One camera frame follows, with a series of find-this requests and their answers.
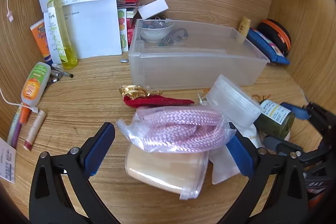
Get white bottle with orange cap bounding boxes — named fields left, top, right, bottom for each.
left=20, top=62, right=52, bottom=124

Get blue pencil case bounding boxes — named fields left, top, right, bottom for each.
left=247, top=28, right=291, bottom=65

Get stack of colourful packets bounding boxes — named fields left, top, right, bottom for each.
left=115, top=0, right=143, bottom=51

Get beige lip balm stick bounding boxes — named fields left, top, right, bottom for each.
left=23, top=111, right=47, bottom=151

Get white printed card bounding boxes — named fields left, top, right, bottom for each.
left=0, top=138, right=17, bottom=184

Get black pouch with orange zipper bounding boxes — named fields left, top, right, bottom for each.
left=256, top=19, right=292, bottom=57

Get clear plastic storage bin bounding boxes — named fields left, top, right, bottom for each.
left=128, top=19, right=270, bottom=91

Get small beige bottle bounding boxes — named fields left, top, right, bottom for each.
left=235, top=17, right=251, bottom=43

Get orange box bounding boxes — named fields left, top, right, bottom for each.
left=30, top=19, right=53, bottom=62

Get white folded paper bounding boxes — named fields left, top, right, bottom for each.
left=39, top=0, right=123, bottom=59

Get round translucent lidded container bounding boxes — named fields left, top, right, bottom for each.
left=206, top=74, right=262, bottom=129

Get gold ornament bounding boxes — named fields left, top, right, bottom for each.
left=119, top=85, right=151, bottom=97

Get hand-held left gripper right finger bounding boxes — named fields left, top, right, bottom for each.
left=218, top=122, right=307, bottom=224

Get white ceramic bowl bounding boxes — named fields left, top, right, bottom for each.
left=139, top=20, right=175, bottom=43

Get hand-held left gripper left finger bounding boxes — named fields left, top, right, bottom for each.
left=29, top=122, right=118, bottom=224

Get pink purple pen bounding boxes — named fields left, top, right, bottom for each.
left=7, top=106, right=23, bottom=149

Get white rectangular box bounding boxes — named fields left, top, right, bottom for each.
left=138, top=0, right=169, bottom=20

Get pink rope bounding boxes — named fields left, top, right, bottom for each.
left=116, top=106, right=237, bottom=154

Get yellow spray bottle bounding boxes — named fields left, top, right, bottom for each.
left=47, top=0, right=79, bottom=69

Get metal wire hook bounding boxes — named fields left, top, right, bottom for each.
left=198, top=91, right=211, bottom=105

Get metal keys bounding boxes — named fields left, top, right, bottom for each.
left=45, top=63, right=74, bottom=85

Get clear plastic box beige content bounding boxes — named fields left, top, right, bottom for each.
left=125, top=145, right=210, bottom=200

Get white cloth drawstring pouch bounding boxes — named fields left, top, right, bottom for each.
left=209, top=124, right=263, bottom=185

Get red cloth pouch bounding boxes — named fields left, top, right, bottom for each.
left=123, top=96, right=195, bottom=109

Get white cable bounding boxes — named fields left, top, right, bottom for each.
left=0, top=87, right=40, bottom=114

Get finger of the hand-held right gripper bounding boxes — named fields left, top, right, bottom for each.
left=264, top=135, right=329, bottom=165
left=280, top=102, right=324, bottom=123

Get wooden desktop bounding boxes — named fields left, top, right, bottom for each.
left=0, top=49, right=330, bottom=224

